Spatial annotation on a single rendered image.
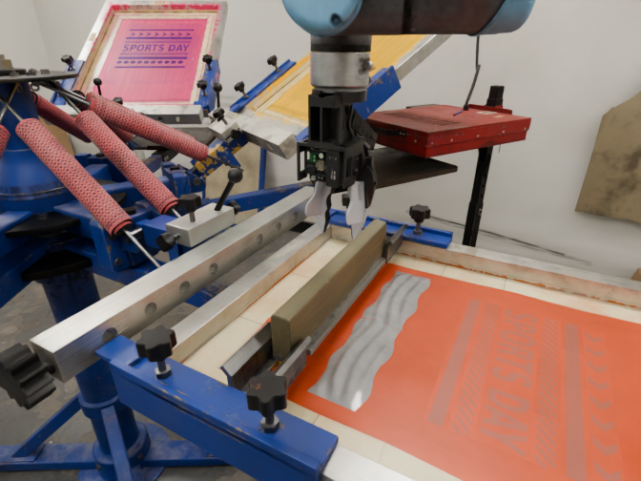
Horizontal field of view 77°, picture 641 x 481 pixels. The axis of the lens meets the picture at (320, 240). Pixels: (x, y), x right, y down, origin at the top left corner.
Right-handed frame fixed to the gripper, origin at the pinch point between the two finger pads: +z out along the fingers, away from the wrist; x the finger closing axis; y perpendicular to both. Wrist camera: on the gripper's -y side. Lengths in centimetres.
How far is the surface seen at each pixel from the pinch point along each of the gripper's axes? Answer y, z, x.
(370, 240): -9.4, 6.0, 1.7
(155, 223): 0.8, 8.0, -40.8
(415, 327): -2.0, 16.1, 13.1
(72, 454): 7, 108, -98
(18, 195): 6, 7, -79
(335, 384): 15.6, 15.6, 7.0
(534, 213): -200, 62, 34
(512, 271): -25.3, 13.9, 25.5
